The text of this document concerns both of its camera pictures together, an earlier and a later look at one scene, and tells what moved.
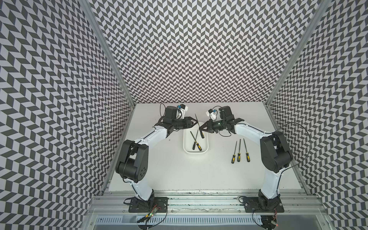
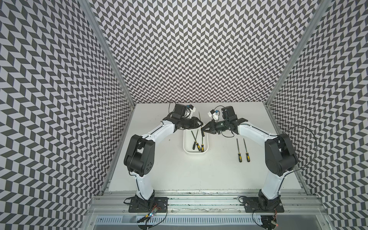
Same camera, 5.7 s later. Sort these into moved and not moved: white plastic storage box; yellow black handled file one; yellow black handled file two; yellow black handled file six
Moved: yellow black handled file one
Not moved: yellow black handled file two; white plastic storage box; yellow black handled file six
